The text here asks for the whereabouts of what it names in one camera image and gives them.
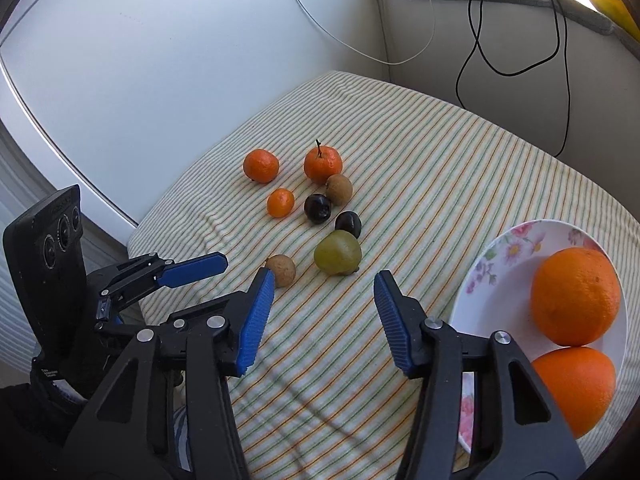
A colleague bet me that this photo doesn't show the large orange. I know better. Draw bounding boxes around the large orange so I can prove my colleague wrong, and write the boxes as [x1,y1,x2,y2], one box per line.
[532,347,616,439]
[530,247,622,347]

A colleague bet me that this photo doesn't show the brown kiwi front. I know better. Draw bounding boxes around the brown kiwi front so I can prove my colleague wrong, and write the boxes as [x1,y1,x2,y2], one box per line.
[265,255,296,288]

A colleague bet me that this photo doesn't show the brown kiwi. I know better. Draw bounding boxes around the brown kiwi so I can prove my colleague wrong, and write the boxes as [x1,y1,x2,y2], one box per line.
[326,174,352,206]
[265,255,296,288]

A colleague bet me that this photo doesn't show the small kumquat orange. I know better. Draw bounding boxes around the small kumquat orange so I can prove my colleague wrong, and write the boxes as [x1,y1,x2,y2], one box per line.
[267,188,295,219]

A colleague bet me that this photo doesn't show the medium mandarin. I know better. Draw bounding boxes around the medium mandarin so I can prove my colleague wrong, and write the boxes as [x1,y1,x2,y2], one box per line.
[243,148,280,184]

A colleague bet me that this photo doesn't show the dark plum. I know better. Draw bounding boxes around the dark plum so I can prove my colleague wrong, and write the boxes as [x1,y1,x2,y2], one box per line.
[334,211,362,238]
[304,194,332,224]

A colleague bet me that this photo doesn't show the green plum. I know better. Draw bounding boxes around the green plum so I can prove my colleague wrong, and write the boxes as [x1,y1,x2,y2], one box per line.
[314,230,362,275]

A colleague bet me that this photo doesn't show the mandarin with stem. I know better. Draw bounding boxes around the mandarin with stem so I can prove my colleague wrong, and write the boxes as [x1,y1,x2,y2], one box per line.
[304,140,343,185]

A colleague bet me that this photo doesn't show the striped table cloth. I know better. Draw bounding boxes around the striped table cloth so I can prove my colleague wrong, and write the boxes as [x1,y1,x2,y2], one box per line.
[128,72,639,479]

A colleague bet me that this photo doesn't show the black camera box left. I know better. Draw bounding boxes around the black camera box left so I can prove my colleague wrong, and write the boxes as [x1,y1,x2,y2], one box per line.
[2,184,122,411]

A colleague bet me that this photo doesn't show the white cable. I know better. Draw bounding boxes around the white cable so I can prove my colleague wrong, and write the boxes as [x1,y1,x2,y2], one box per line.
[269,0,436,66]

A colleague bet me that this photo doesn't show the black cable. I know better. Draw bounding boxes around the black cable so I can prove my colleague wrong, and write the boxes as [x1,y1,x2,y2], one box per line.
[454,0,573,158]

